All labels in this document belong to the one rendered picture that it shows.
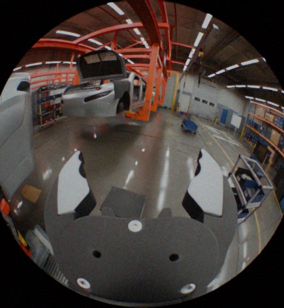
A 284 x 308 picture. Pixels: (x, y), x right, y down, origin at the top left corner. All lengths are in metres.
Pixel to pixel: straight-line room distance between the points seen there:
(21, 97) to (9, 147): 0.38
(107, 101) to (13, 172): 1.96
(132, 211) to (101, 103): 1.86
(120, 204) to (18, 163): 1.05
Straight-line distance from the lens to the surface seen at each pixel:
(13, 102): 0.99
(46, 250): 1.45
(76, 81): 4.38
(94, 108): 2.22
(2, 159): 1.02
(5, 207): 0.92
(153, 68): 3.09
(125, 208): 1.09
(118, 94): 2.34
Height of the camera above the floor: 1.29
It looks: 31 degrees down
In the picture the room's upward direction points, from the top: 8 degrees clockwise
